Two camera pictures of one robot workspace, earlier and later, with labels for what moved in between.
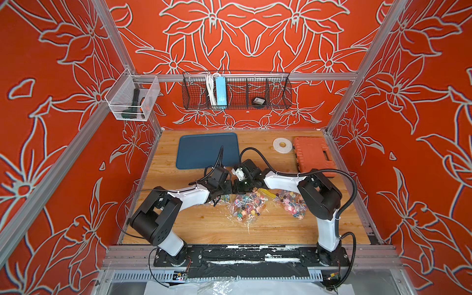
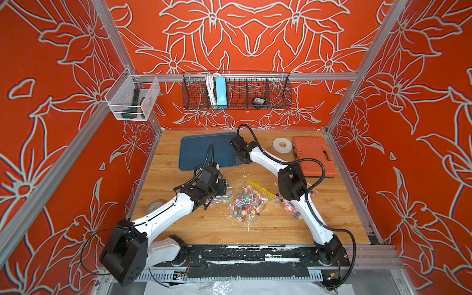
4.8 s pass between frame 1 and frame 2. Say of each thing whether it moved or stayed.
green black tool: stayed
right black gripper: moved
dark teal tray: stayed
